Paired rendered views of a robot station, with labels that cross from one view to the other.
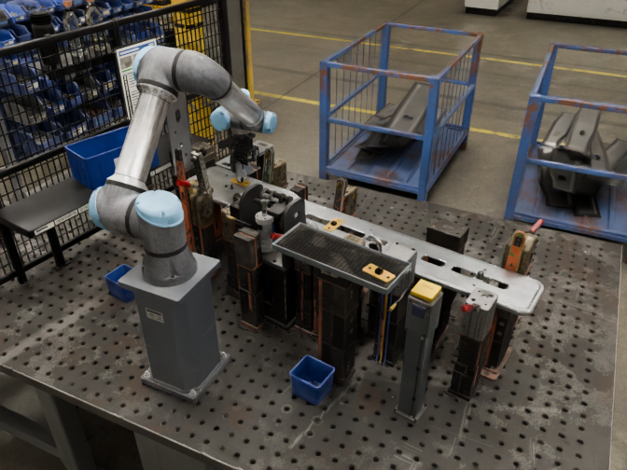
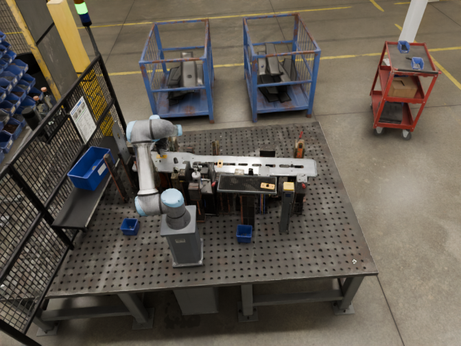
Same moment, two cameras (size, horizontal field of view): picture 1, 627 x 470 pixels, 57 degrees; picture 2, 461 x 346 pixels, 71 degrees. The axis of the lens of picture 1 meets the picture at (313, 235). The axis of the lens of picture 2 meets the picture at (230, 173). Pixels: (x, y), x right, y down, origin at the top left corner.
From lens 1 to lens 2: 0.84 m
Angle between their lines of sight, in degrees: 23
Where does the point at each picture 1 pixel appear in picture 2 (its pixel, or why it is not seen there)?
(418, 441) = (293, 238)
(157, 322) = (181, 243)
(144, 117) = (145, 159)
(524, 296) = (311, 168)
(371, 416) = (272, 237)
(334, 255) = (245, 185)
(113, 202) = (149, 204)
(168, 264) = (182, 218)
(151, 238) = (175, 212)
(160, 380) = (182, 263)
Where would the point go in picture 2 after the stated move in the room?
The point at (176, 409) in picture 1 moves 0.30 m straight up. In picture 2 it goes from (197, 272) to (191, 248)
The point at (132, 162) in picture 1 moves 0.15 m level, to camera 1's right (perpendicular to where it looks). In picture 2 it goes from (148, 182) to (173, 172)
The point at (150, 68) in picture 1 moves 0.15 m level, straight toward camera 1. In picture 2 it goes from (138, 135) to (154, 147)
